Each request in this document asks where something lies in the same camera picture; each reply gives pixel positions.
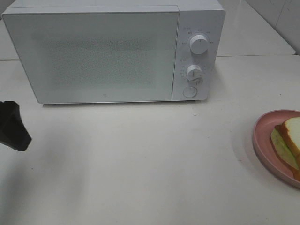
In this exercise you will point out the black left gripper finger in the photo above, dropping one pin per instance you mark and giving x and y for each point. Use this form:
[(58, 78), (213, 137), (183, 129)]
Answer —
[(12, 130)]

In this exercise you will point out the white microwave door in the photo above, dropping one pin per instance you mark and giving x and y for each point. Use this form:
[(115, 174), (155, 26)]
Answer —
[(93, 58)]

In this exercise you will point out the white microwave knob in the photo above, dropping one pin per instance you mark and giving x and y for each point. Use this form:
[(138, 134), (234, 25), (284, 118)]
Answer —
[(198, 44), (194, 73)]

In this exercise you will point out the pink round plate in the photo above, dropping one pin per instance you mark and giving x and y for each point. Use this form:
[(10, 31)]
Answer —
[(263, 146)]

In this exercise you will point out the white bread sandwich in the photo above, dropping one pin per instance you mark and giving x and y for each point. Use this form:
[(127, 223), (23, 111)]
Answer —
[(285, 139)]

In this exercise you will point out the white microwave oven body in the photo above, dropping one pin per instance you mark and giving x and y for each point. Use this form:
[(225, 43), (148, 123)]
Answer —
[(195, 17)]

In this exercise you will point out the round white door button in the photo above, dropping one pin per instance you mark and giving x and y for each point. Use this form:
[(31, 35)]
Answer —
[(190, 92)]

